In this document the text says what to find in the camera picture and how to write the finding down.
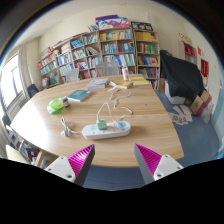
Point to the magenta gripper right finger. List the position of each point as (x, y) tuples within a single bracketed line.
[(154, 166)]

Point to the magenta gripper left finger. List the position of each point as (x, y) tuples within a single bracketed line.
[(75, 167)]

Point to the green charger plug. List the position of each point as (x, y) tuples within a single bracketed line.
[(101, 123)]

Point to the white power strip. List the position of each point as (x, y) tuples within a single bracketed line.
[(114, 129)]

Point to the papers on floor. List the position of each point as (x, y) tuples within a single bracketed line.
[(182, 115)]

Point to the green plastic bag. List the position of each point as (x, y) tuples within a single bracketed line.
[(55, 105)]

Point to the small dark jar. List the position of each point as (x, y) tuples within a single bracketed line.
[(65, 101)]

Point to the teal book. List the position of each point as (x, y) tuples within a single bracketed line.
[(79, 95)]

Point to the cardboard box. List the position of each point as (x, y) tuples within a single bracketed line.
[(200, 103)]

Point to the yellow book stack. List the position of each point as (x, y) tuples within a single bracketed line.
[(133, 81)]

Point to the grey book stack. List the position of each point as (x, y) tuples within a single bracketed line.
[(97, 84)]

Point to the dark blue chair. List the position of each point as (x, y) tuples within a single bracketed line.
[(32, 90)]

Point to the black covered object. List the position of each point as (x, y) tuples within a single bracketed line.
[(183, 77)]

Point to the grey chair left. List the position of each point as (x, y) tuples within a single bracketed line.
[(72, 75)]

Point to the grey chair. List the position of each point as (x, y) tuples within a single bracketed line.
[(107, 69), (72, 75)]

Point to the window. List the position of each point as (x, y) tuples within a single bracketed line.
[(11, 85)]

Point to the white red bottle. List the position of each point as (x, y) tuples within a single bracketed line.
[(125, 73)]

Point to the colourful boxes on shelf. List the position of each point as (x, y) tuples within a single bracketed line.
[(111, 21)]

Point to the wooden bookshelf wall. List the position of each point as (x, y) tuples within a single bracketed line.
[(136, 49)]

